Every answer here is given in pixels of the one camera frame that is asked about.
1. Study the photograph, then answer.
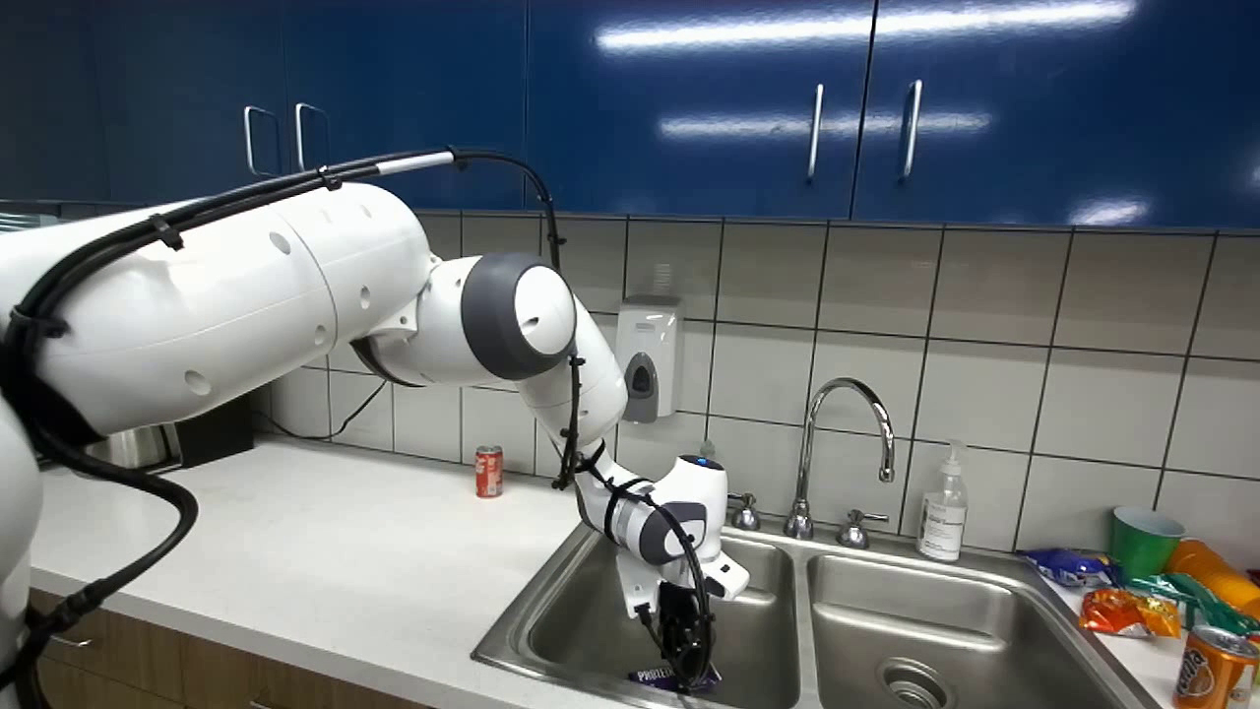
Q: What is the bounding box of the white wall soap dispenser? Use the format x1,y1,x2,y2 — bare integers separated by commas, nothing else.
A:
609,304,684,427

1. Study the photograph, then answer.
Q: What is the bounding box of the clear pump soap bottle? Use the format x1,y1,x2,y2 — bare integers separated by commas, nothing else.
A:
918,446,973,566

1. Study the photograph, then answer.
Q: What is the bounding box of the blue snack bag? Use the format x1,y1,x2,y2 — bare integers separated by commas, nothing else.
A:
1019,547,1118,589

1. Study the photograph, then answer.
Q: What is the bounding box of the wooden lower cabinet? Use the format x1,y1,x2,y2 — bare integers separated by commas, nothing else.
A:
24,588,437,709

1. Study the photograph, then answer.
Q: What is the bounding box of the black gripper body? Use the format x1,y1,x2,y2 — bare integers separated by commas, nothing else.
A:
649,580,719,659

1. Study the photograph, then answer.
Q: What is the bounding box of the green snack bag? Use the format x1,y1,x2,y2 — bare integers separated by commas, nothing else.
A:
1125,566,1260,638

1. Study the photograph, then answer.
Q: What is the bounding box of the orange snack package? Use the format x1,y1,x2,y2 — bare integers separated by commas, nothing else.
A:
1164,538,1260,623

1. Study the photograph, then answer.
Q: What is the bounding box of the steel sink drain strainer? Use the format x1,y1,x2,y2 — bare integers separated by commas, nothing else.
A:
878,654,953,709

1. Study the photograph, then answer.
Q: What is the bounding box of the orange chip bag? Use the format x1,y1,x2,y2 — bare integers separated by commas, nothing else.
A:
1075,581,1193,647

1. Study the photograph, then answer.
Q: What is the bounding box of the chrome gooseneck faucet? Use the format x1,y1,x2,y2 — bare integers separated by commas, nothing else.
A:
782,374,901,543

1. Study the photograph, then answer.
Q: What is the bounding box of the red soda can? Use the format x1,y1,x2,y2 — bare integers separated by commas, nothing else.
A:
473,441,509,503

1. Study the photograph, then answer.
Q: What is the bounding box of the green plastic cup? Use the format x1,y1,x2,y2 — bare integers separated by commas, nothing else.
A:
1108,503,1188,580

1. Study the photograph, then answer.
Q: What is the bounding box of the chrome faucet knob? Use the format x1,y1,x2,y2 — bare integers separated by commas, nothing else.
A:
725,488,765,535
836,508,891,553

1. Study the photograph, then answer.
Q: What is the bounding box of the stainless steel double sink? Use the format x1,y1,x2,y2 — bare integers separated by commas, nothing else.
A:
467,503,1164,709

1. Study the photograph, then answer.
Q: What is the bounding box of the silver cabinet door handle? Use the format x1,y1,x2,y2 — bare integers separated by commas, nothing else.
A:
897,76,928,188
235,104,268,176
289,97,323,172
803,79,831,188

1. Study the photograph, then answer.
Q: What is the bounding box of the thin black wall cord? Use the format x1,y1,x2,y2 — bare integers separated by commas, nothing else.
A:
328,378,395,446

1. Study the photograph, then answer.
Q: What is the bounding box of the black coffee machine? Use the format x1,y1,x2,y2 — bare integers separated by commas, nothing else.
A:
166,388,268,471

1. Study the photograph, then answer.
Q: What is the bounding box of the steel coffee carafe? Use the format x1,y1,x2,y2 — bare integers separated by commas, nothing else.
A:
87,427,177,471

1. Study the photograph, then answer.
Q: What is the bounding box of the blue glossy cabinet door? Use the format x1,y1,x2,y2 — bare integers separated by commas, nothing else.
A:
525,0,878,224
0,0,276,215
869,0,1260,237
268,0,527,215

